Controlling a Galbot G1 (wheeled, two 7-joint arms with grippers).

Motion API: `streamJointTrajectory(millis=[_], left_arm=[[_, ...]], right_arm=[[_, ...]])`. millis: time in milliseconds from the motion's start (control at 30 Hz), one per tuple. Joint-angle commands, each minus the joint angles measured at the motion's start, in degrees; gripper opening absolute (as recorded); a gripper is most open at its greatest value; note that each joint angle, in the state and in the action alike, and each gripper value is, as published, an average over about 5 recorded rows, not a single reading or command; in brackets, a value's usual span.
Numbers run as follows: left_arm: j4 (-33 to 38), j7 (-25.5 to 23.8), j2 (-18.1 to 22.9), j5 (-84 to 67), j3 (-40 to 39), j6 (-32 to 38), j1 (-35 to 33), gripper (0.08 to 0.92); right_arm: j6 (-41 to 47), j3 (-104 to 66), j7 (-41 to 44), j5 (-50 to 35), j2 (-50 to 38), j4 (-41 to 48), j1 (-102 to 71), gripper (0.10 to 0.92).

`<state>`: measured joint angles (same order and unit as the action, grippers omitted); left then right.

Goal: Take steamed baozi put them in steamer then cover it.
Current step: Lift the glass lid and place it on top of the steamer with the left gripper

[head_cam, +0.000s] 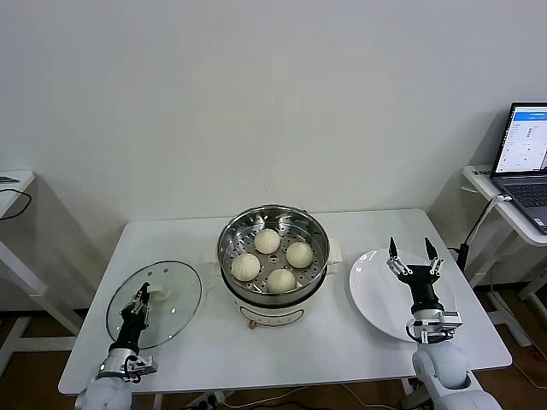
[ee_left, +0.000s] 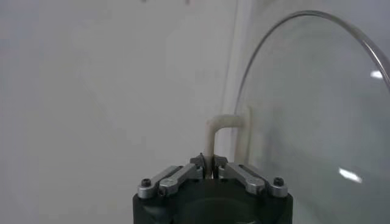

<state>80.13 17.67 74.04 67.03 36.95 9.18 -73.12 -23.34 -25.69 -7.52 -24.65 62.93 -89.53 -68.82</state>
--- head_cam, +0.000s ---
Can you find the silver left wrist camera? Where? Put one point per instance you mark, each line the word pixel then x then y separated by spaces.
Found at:
pixel 143 366

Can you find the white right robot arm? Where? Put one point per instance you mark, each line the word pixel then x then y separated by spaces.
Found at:
pixel 444 371

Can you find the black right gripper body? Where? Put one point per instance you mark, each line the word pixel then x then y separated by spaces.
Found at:
pixel 423 290

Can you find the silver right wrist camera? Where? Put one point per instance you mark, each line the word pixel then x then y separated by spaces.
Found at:
pixel 446 322

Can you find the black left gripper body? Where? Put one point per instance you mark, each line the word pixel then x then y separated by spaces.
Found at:
pixel 132 326

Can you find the round glass pot lid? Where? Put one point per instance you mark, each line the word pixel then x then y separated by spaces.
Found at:
pixel 179 290

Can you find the grey open laptop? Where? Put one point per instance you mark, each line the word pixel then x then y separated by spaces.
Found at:
pixel 527 141

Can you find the white steamed baozi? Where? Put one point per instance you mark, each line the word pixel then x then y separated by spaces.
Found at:
pixel 267 240
pixel 245 267
pixel 282 281
pixel 300 254

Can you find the stainless steel steamer basket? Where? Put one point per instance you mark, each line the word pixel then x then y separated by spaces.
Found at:
pixel 239 243

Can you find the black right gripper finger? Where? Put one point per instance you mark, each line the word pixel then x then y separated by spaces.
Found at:
pixel 432 256
pixel 393 254

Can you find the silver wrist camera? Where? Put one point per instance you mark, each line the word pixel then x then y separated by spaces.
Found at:
pixel 446 322
pixel 143 366

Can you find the cream electric cooking pot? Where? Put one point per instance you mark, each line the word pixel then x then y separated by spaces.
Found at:
pixel 273 315

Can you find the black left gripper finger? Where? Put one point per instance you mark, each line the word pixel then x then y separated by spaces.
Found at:
pixel 147 303
pixel 139 299

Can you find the white round plate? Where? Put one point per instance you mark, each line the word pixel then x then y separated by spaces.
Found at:
pixel 376 290

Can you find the white laptop side table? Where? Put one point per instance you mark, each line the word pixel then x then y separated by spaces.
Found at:
pixel 480 179

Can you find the white empty side table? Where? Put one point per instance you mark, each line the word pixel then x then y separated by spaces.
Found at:
pixel 17 192

